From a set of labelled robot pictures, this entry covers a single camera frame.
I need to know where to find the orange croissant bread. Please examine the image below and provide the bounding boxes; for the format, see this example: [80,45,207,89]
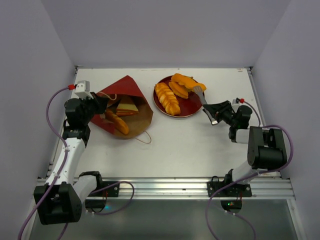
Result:
[104,108,130,135]

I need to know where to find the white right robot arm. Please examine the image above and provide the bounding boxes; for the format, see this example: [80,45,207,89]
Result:
[203,98,288,197]

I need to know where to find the aluminium front rail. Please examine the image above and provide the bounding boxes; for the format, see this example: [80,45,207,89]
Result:
[103,176,295,200]

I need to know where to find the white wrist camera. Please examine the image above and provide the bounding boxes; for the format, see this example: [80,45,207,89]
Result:
[67,80,93,100]
[232,97,245,105]

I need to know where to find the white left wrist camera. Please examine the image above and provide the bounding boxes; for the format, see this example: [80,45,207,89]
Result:
[67,80,93,100]

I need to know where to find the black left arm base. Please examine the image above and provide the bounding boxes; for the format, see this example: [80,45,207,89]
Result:
[84,181,120,213]

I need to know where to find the red paper bag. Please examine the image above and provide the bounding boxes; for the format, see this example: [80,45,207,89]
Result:
[91,75,153,139]

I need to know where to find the metal tongs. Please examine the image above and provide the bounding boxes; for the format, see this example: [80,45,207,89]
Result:
[192,85,218,126]

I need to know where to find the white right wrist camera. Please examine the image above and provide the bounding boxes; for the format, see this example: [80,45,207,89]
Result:
[232,97,245,105]

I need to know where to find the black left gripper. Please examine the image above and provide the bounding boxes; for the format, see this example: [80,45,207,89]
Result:
[78,92,109,125]

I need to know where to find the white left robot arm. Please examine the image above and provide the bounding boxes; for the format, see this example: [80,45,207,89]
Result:
[33,90,109,225]

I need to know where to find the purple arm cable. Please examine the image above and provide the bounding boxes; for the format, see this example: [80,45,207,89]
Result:
[205,99,295,240]
[17,86,136,240]

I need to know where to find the round red tray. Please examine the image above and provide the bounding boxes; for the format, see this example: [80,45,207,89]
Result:
[153,75,202,118]

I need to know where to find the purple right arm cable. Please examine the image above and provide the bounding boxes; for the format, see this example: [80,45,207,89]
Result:
[205,99,295,240]

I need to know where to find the long twisted glazed bread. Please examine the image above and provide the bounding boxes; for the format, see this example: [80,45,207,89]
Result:
[154,82,181,116]

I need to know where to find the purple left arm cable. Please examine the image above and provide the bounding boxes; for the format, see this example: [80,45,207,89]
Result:
[17,86,136,240]

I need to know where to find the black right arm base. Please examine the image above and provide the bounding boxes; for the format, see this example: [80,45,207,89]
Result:
[206,173,253,214]

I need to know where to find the long orange lumpy bread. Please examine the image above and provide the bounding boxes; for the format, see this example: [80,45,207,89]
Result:
[171,73,207,92]

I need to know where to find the fake sandwich slice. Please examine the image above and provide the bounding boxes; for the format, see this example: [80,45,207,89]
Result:
[115,95,139,116]

